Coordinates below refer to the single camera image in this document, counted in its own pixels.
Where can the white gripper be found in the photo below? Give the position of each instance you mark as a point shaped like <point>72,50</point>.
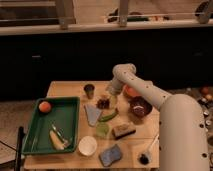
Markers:
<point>113,90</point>

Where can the dark red grape bunch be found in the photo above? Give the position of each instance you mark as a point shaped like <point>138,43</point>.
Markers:
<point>103,103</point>

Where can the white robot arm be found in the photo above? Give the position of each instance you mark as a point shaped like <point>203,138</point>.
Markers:
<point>182,132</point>

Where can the dark metal cup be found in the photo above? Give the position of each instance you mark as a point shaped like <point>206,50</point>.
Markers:
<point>89,90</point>

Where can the orange bowl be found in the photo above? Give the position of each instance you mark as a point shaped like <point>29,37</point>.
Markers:
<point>130,92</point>

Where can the dark brown bowl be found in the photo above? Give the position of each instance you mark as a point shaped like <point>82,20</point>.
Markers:
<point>140,107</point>

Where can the green pea pod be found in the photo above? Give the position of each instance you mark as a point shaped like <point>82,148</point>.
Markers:
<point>109,117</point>

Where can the light blue cloth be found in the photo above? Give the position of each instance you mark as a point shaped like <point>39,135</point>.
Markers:
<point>93,114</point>

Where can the wooden table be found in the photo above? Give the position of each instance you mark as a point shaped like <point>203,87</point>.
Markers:
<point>131,145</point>

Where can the white bowl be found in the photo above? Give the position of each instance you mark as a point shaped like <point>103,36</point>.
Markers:
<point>87,145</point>

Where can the blue sponge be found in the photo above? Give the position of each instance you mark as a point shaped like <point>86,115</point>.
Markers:
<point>110,155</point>

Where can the green plastic tray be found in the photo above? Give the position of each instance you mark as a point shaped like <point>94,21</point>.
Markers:
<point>59,112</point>

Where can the orange fruit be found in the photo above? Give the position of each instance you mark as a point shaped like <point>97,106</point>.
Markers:
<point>44,107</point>

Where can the yellow banana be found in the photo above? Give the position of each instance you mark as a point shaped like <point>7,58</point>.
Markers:
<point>56,141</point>

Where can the black stand pole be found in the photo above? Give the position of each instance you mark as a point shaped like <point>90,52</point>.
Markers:
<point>18,153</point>

